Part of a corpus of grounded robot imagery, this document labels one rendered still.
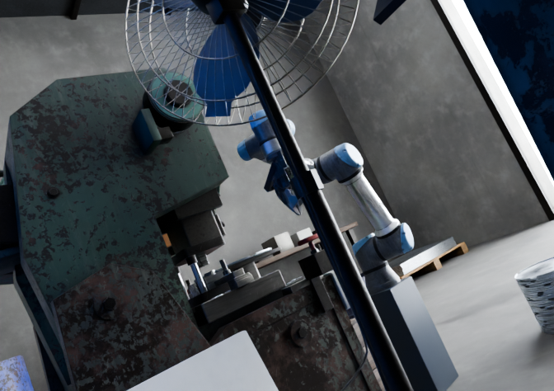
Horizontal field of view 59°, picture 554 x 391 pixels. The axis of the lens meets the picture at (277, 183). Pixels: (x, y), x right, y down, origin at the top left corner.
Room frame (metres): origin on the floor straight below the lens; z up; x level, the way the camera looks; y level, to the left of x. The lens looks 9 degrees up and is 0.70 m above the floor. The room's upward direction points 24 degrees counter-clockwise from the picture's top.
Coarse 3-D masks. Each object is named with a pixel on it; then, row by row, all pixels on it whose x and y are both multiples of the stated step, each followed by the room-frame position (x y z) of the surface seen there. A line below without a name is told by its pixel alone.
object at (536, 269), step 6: (552, 258) 2.33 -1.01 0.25; (534, 264) 2.36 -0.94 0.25; (540, 264) 2.33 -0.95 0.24; (546, 264) 2.25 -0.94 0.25; (552, 264) 2.19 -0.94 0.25; (522, 270) 2.35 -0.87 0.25; (528, 270) 2.32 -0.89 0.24; (534, 270) 2.24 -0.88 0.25; (540, 270) 2.19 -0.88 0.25; (546, 270) 2.17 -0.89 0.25; (552, 270) 2.12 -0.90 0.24; (516, 276) 2.29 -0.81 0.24; (522, 276) 2.24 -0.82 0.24; (528, 276) 2.19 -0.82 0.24; (540, 276) 2.11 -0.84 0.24
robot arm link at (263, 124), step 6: (258, 114) 1.53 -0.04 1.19; (264, 114) 1.53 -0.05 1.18; (258, 120) 1.53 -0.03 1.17; (264, 120) 1.52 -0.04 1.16; (252, 126) 1.54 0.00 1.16; (258, 126) 1.53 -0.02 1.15; (264, 126) 1.52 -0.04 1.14; (270, 126) 1.53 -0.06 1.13; (258, 132) 1.53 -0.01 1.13; (264, 132) 1.53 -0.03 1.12; (270, 132) 1.53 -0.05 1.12; (258, 138) 1.54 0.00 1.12; (264, 138) 1.53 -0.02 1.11; (270, 138) 1.53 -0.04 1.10
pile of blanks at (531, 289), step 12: (552, 276) 2.09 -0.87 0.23; (528, 288) 2.17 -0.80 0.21; (540, 288) 2.13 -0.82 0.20; (552, 288) 2.10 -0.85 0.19; (528, 300) 2.25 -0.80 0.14; (540, 300) 2.18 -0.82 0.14; (552, 300) 2.13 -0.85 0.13; (540, 312) 2.18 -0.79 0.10; (552, 312) 2.12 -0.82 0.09; (540, 324) 2.23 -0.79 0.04; (552, 324) 2.15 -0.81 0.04
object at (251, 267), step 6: (270, 252) 1.80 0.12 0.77; (252, 258) 1.75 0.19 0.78; (258, 258) 1.76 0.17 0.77; (240, 264) 1.71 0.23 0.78; (246, 264) 1.75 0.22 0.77; (252, 264) 1.76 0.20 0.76; (234, 270) 1.74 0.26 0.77; (246, 270) 1.75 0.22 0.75; (252, 270) 1.76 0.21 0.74; (258, 276) 1.77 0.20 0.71
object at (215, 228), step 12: (168, 216) 1.68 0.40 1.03; (192, 216) 1.65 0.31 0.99; (204, 216) 1.68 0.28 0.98; (216, 216) 1.73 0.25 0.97; (168, 228) 1.71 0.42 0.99; (180, 228) 1.64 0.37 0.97; (192, 228) 1.64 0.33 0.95; (204, 228) 1.66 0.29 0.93; (216, 228) 1.69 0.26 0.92; (180, 240) 1.67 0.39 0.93; (192, 240) 1.63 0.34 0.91; (204, 240) 1.65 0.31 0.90
